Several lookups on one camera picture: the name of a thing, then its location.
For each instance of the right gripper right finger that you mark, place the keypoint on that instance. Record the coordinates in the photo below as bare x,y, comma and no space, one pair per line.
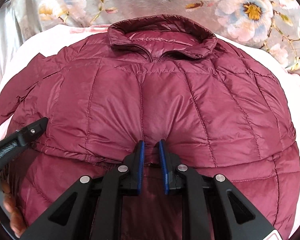
212,207

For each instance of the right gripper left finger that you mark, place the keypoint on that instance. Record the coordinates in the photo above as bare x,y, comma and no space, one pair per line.
91,208

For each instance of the maroon puffer jacket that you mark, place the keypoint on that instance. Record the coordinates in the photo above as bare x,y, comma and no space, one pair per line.
152,78

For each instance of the person's left hand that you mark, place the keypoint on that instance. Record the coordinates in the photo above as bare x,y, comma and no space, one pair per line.
17,222

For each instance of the white satin curtain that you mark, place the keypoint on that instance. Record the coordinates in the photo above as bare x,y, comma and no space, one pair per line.
10,35

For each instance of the pink fleece blanket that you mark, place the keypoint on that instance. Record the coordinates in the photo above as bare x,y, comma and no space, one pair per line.
37,179

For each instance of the grey floral quilt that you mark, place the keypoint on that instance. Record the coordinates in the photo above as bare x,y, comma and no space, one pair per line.
270,25

